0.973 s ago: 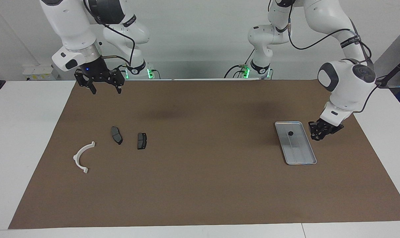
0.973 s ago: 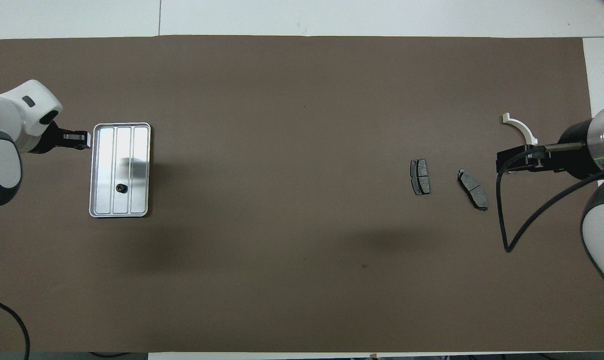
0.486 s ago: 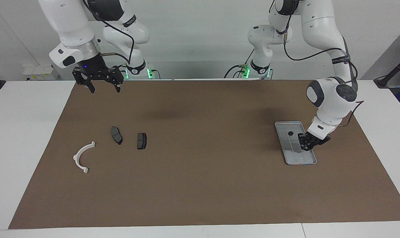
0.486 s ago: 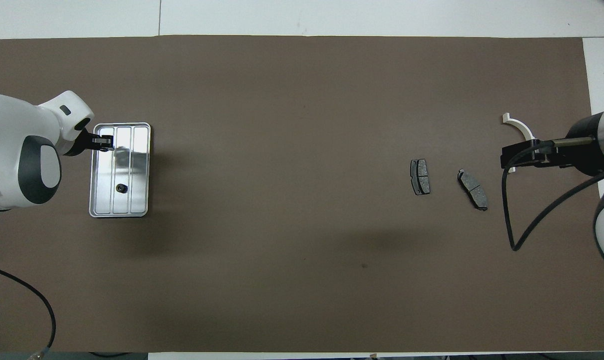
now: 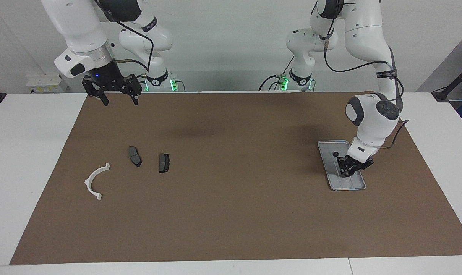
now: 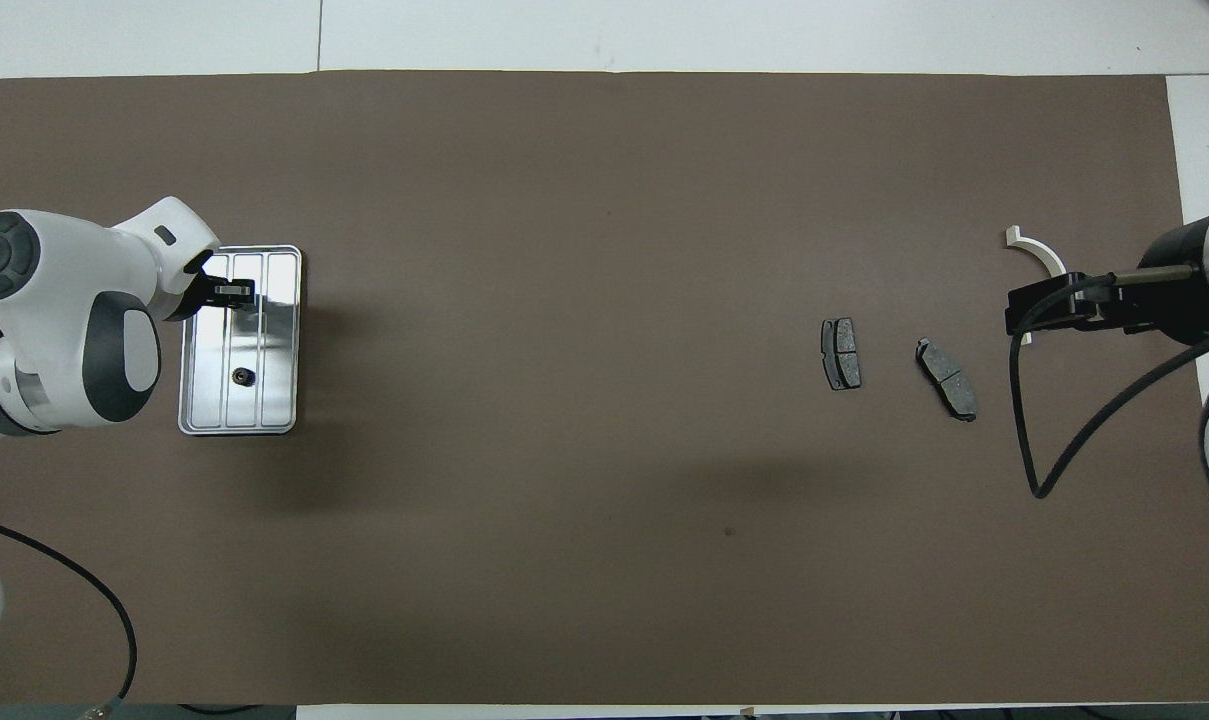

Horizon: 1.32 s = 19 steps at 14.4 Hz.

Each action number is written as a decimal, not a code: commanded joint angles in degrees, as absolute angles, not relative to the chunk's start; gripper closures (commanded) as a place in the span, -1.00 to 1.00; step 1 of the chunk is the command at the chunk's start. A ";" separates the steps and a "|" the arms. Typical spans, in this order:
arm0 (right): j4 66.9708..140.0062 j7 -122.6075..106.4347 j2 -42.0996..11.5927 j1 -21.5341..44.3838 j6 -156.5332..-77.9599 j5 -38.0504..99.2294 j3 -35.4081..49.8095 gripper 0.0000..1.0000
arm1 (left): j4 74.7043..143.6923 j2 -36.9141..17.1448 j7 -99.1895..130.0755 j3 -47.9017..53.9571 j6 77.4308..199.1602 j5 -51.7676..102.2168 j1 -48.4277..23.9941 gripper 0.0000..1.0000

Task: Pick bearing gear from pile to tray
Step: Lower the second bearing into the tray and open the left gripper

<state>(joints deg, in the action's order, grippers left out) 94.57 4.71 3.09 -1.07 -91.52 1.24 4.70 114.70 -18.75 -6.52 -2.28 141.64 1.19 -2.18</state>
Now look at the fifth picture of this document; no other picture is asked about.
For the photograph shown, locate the brown table mat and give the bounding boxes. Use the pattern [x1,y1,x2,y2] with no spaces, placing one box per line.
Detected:
[9,92,462,265]

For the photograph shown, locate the dark rectangular brake pad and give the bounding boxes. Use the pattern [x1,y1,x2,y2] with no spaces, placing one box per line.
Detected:
[158,153,171,173]

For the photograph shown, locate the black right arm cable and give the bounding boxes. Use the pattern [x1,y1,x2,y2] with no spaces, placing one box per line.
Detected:
[95,0,155,73]

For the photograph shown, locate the white curved plastic bracket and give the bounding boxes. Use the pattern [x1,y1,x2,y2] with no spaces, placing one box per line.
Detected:
[84,163,111,201]

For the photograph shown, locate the dark curved brake pad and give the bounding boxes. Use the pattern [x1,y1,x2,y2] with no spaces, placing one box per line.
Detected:
[128,146,143,168]

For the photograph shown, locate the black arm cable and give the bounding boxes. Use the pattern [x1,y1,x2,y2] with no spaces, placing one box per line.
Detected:
[95,0,155,73]
[317,0,410,149]

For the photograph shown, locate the black left base cables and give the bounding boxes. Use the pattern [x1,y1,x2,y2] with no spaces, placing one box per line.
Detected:
[259,57,295,91]

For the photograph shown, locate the white power strip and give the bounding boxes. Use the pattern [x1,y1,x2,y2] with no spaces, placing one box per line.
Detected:
[26,74,69,94]

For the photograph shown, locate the silver metal tray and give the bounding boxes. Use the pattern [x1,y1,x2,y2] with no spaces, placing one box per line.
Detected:
[317,140,366,191]

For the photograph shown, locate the black angled stand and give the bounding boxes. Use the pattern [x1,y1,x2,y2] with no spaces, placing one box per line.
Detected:
[431,61,462,102]

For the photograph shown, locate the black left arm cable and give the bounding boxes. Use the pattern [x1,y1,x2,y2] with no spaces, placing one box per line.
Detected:
[317,0,410,149]

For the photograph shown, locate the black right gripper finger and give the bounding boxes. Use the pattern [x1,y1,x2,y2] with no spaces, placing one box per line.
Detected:
[81,75,110,107]
[125,74,143,106]

